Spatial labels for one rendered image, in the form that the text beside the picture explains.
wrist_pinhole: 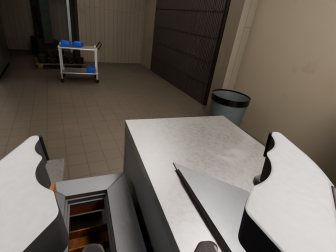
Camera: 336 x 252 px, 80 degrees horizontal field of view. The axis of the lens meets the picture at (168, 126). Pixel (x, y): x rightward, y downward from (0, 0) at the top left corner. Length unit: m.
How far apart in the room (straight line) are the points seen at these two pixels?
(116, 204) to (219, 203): 0.41
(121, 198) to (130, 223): 0.12
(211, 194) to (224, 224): 0.10
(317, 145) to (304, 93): 0.69
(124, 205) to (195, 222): 0.34
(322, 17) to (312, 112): 1.11
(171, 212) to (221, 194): 0.17
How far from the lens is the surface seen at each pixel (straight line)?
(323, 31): 3.19
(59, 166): 1.26
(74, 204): 0.93
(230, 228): 0.60
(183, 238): 0.57
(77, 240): 1.02
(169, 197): 0.65
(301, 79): 3.23
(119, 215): 0.83
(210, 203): 0.63
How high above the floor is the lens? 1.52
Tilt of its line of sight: 27 degrees down
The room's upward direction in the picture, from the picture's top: 8 degrees clockwise
